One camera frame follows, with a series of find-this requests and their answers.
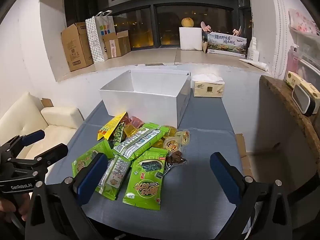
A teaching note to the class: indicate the green packet with white label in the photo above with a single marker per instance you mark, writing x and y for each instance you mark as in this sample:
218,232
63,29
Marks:
117,172

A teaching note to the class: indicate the yellow pomelo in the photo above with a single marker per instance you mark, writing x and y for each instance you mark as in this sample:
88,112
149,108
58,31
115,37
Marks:
187,22

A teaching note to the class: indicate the beige tissue box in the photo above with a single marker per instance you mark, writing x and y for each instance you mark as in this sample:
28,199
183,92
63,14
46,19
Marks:
207,88

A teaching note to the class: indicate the white cardboard box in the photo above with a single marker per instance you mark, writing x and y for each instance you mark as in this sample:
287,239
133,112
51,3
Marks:
140,105

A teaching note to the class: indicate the black and white device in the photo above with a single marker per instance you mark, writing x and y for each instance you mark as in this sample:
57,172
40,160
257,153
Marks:
303,100

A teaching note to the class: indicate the small open cardboard box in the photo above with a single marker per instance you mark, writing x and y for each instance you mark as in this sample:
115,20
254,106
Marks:
117,45

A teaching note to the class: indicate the large brown cardboard box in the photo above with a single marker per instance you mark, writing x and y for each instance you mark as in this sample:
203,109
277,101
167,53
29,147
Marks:
75,47

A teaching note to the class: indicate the rolled white paper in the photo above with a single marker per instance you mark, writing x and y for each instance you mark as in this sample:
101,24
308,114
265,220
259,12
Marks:
255,64

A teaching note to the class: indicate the dark brown snack packet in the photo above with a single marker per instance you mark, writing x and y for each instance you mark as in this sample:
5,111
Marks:
175,158

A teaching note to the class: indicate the landscape printed gift box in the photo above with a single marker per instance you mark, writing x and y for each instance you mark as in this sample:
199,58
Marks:
226,45

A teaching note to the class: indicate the dark window frame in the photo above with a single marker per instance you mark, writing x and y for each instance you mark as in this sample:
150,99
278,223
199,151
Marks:
150,0

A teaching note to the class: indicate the pink jelly cup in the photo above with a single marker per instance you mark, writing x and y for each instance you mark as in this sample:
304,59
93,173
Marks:
127,118

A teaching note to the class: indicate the white bag with coloured squares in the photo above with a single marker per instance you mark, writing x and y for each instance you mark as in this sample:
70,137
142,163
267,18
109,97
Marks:
106,27

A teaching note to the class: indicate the white foam box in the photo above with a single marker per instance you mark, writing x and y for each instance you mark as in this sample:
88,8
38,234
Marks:
190,38

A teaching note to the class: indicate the person's left hand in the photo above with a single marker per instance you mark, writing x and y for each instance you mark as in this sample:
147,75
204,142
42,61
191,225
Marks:
21,207

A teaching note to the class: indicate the white plastic bottle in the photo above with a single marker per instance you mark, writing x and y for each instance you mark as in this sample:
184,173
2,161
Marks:
253,51

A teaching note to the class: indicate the yellow jelly cup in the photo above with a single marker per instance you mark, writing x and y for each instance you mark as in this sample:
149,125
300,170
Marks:
158,143
130,130

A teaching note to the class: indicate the yellow snack packet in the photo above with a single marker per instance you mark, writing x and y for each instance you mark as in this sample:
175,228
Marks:
110,127

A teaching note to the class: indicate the clear plastic drawer unit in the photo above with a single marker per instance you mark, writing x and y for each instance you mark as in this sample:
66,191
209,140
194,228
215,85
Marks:
303,45

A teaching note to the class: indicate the blue tablecloth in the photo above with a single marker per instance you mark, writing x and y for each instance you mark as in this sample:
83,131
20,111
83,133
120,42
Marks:
200,142

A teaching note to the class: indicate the large green seaweed snack packet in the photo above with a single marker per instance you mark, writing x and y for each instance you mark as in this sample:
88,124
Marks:
142,187

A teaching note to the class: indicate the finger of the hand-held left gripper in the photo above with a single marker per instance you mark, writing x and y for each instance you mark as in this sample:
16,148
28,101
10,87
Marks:
53,152
32,136

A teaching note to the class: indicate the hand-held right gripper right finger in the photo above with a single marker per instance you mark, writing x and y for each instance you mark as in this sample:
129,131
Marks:
223,177

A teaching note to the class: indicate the beige device on shelf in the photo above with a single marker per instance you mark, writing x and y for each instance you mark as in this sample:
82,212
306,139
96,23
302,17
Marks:
296,78

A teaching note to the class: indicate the flat cardboard piece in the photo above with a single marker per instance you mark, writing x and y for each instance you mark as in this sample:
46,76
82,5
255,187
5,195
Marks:
47,103

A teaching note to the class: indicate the small green candy packet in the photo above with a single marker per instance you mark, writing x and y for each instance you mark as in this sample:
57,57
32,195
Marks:
119,132

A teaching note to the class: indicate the round cork table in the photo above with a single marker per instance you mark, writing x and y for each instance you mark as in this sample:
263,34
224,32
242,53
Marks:
280,135

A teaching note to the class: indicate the cream leather sofa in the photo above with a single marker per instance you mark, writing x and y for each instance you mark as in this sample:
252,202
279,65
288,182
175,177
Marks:
22,115

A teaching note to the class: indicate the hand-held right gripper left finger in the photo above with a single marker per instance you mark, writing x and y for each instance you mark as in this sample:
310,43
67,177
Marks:
92,177

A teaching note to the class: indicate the pink slipper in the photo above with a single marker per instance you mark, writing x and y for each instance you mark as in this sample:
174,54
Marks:
205,27
236,32

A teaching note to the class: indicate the brown paper item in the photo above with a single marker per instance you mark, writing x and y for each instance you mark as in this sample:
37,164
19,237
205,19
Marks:
205,47

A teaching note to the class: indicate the flat cardboard sheet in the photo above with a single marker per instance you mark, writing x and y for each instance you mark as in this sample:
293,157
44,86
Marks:
243,155

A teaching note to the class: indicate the orange-red jelly cup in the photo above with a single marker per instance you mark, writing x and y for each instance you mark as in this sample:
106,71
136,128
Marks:
137,123

